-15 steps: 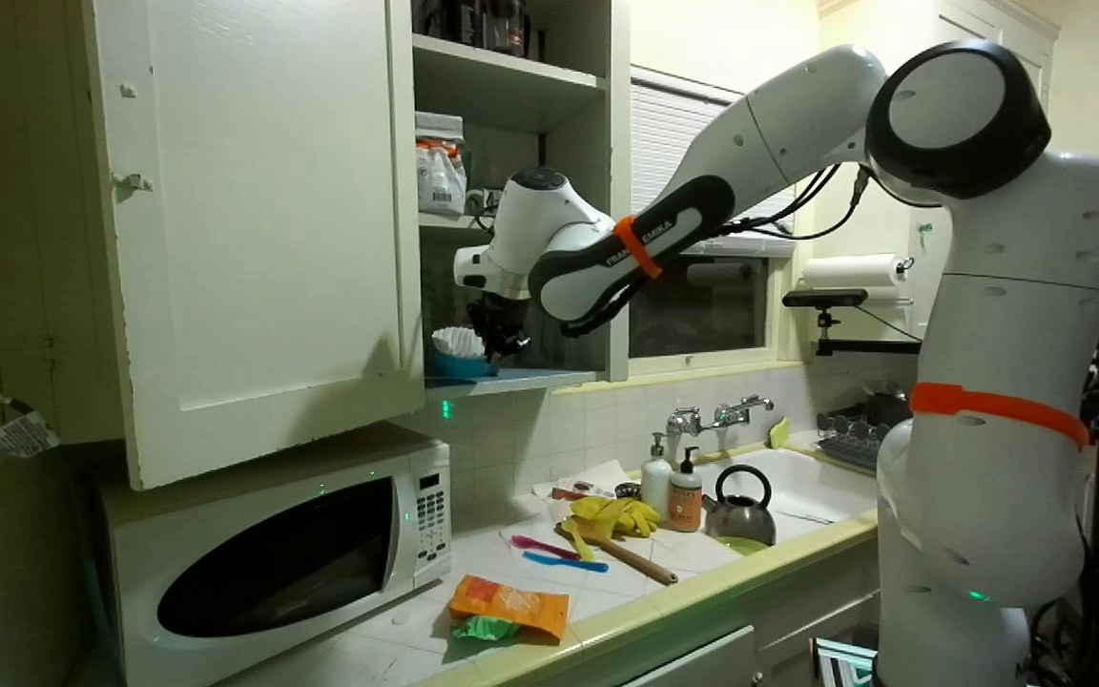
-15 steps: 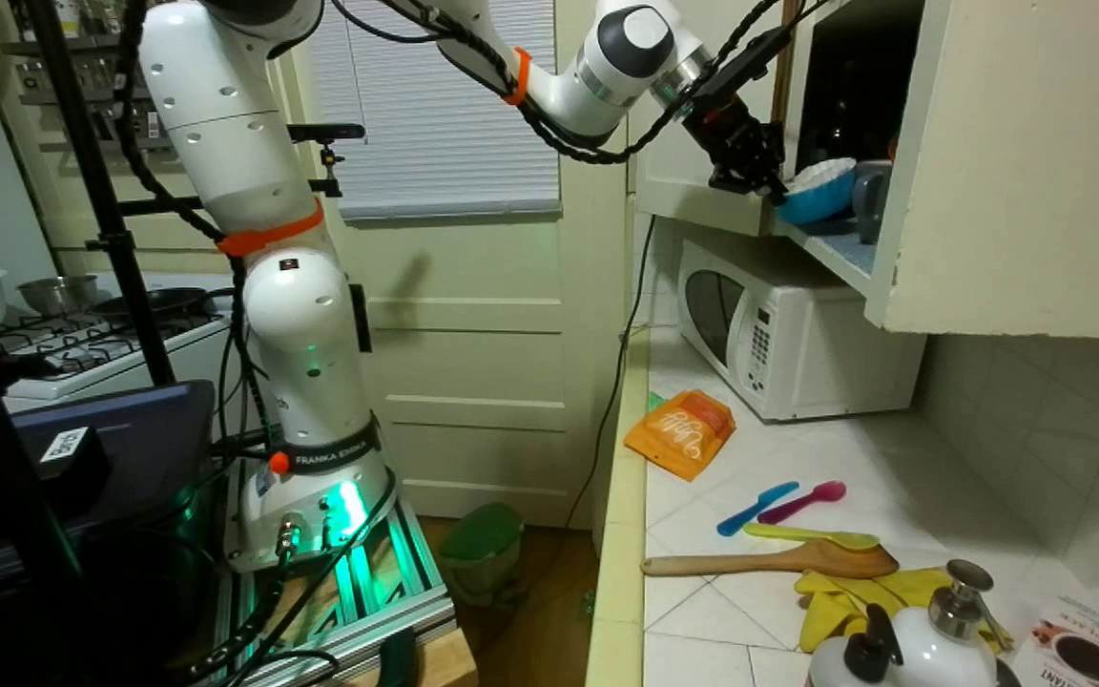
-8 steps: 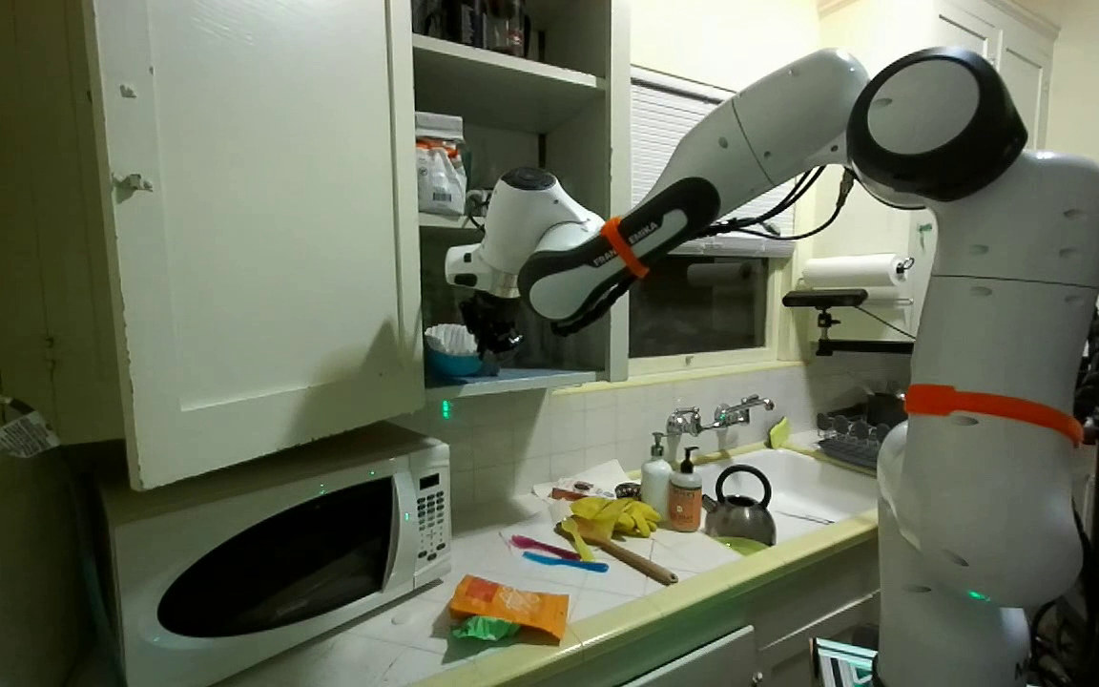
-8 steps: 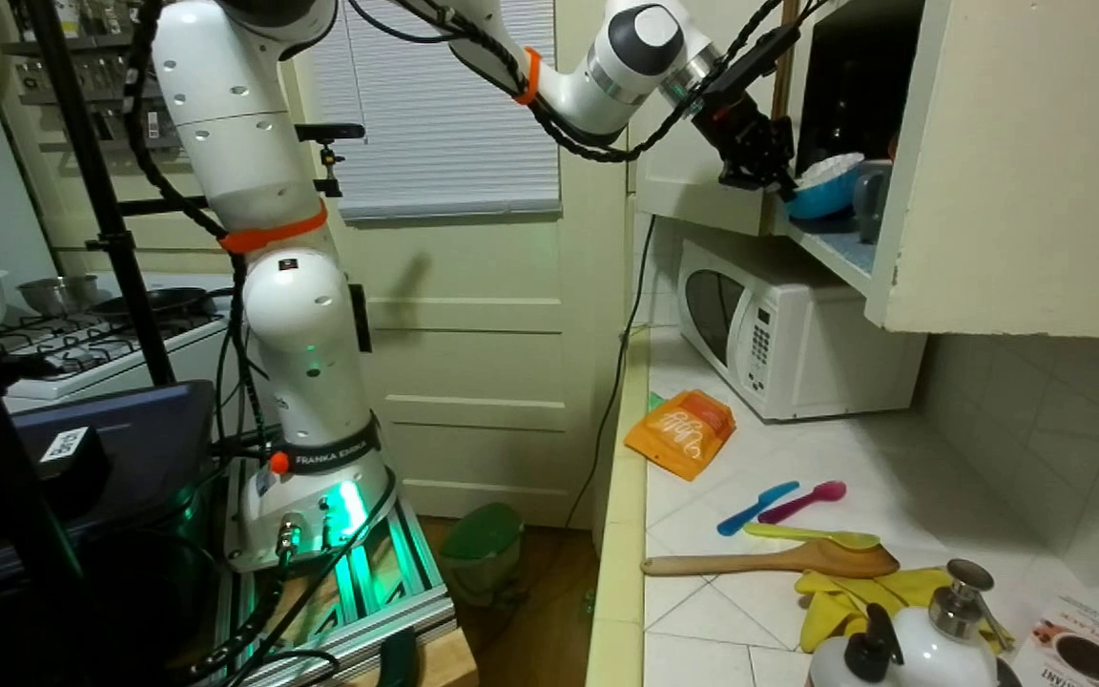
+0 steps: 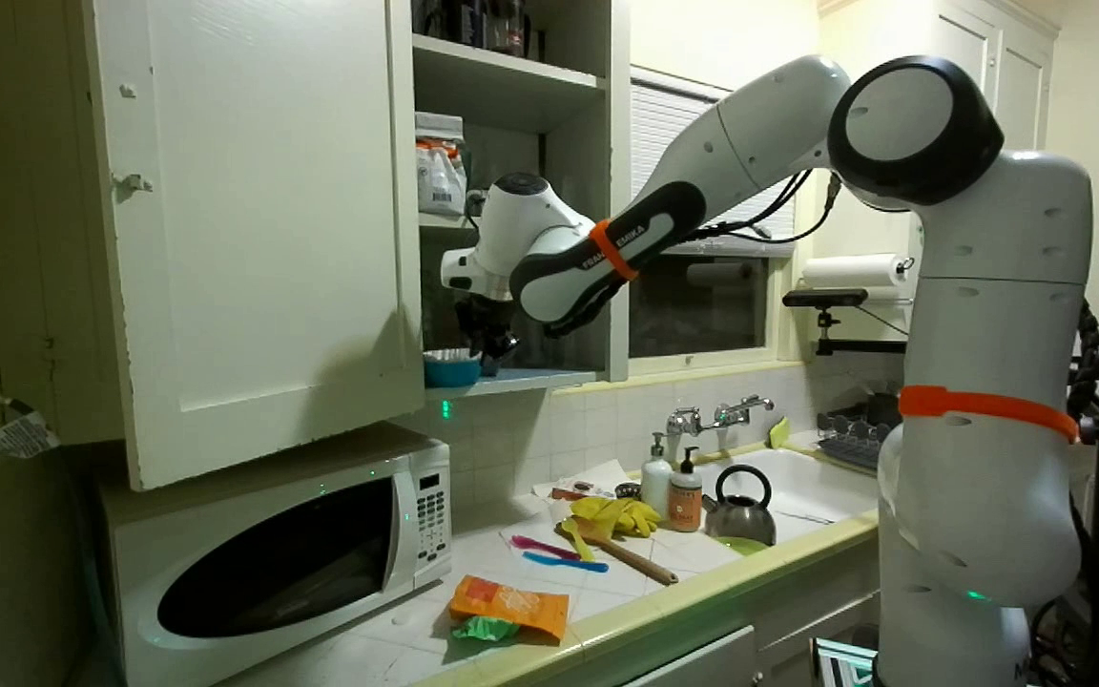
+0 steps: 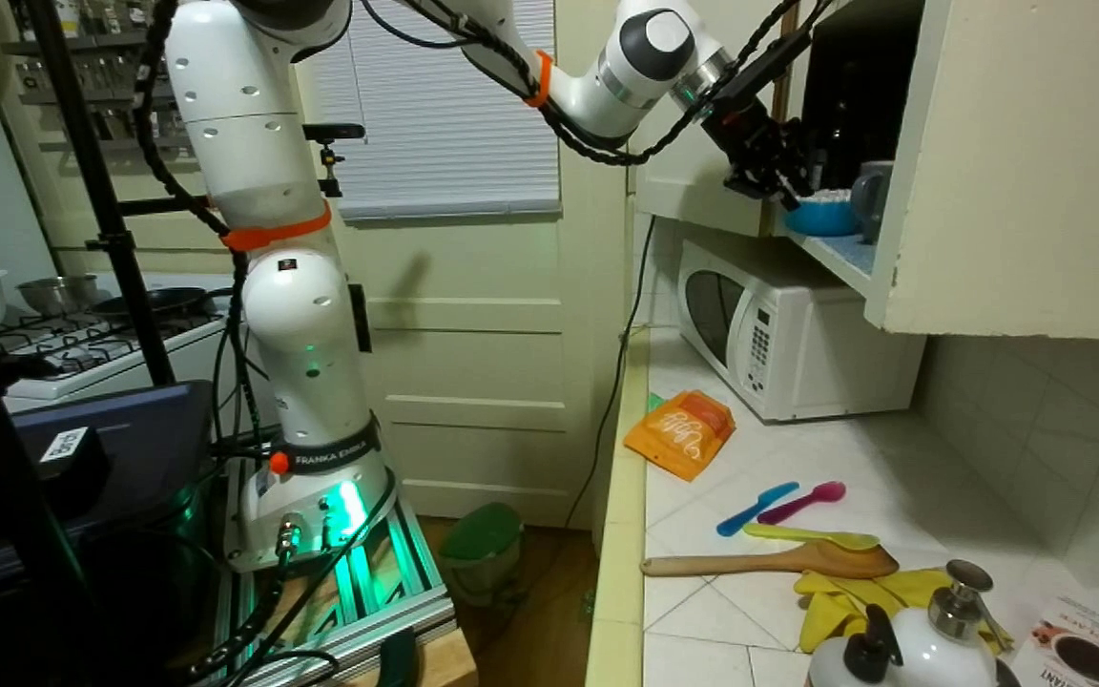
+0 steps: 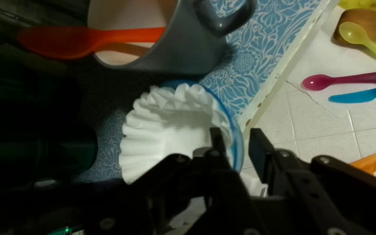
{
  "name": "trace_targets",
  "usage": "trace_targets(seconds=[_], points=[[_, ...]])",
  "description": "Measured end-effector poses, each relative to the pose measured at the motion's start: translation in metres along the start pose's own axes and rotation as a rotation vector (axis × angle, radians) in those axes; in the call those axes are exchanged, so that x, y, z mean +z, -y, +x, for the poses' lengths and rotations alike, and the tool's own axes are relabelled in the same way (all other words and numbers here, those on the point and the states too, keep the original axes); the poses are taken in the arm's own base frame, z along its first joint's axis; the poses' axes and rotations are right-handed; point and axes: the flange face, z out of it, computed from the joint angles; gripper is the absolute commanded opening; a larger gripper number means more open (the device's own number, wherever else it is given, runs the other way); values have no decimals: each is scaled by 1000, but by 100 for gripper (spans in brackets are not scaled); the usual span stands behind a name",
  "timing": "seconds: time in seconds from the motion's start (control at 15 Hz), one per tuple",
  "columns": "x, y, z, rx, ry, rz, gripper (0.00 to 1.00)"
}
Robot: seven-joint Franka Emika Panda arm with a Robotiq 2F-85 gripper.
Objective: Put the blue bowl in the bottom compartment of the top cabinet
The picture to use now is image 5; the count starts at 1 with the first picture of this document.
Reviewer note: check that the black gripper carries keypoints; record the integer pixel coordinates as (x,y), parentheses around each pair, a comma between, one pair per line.
(484,317)

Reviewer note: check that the white coffee filter stack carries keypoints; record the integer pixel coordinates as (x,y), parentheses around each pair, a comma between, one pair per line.
(450,354)

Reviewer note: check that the blue bowl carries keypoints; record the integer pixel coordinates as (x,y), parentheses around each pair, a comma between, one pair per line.
(450,377)

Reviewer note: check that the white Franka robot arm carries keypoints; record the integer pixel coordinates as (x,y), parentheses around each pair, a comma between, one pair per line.
(994,510)

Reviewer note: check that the cream cabinet door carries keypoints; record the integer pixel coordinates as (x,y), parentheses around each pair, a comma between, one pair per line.
(257,232)

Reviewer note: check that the cream base cabinet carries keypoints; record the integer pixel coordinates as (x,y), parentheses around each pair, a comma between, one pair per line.
(703,654)

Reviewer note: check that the cream tall cabinet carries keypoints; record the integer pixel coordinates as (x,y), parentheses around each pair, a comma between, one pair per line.
(1020,78)

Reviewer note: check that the paper with coffee print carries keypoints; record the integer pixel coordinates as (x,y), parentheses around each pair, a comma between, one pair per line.
(592,479)

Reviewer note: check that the pink plastic spoon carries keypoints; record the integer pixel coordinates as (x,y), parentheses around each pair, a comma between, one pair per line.
(535,549)

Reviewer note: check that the white orange food bag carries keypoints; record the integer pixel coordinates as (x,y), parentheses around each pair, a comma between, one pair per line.
(440,173)

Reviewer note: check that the yellow banana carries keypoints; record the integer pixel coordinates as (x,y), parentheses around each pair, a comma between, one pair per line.
(618,517)

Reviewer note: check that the white soap dispenser bottle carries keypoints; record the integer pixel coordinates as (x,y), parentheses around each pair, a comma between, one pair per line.
(656,481)

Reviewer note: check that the white microwave oven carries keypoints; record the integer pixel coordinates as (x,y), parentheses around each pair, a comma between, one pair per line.
(323,481)

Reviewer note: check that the blue plastic spoon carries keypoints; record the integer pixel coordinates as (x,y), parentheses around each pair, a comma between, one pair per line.
(569,563)

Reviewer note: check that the orange soap bottle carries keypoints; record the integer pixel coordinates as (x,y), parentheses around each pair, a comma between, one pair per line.
(683,496)

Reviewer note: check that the chrome sink faucet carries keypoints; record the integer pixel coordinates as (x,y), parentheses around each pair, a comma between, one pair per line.
(725,414)

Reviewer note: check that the orange snack packet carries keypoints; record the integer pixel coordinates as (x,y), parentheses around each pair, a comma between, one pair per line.
(511,605)

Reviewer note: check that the dark spice jars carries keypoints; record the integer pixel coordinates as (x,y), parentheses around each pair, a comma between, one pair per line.
(479,24)

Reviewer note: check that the white kitchen sink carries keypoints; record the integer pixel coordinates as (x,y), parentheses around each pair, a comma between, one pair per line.
(817,489)

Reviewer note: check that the white paper towel roll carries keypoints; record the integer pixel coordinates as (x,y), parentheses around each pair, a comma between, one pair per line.
(849,273)

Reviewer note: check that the dark dish rack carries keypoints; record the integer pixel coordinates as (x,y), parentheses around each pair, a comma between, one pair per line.
(856,439)

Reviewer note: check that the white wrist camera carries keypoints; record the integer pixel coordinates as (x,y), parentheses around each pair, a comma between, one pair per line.
(455,273)

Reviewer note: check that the cream wall cabinet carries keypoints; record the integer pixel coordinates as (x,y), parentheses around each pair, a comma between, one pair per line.
(613,194)

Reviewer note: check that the black camera on stand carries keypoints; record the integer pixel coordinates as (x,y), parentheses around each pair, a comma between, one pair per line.
(828,300)

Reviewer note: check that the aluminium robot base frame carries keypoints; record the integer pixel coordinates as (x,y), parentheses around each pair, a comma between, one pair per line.
(843,664)

